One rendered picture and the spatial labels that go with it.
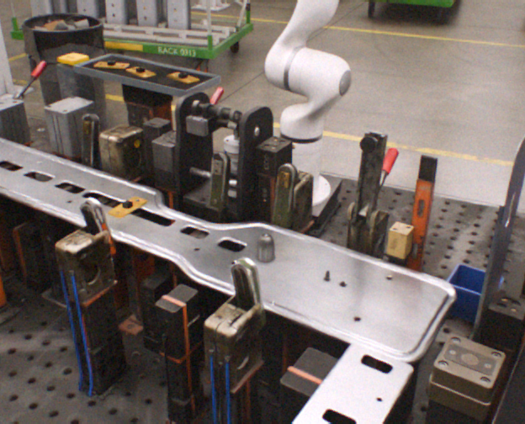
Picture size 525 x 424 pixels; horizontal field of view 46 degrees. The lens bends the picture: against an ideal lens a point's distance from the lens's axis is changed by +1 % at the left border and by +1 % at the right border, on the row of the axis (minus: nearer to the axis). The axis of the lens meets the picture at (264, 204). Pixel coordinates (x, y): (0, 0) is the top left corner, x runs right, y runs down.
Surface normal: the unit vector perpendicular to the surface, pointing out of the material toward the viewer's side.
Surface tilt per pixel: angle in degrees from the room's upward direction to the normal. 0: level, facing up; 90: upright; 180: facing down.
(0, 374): 0
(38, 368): 0
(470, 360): 0
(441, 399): 89
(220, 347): 90
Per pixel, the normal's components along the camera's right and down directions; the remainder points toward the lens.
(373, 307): 0.00, -0.87
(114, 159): -0.54, 0.41
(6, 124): 0.84, 0.26
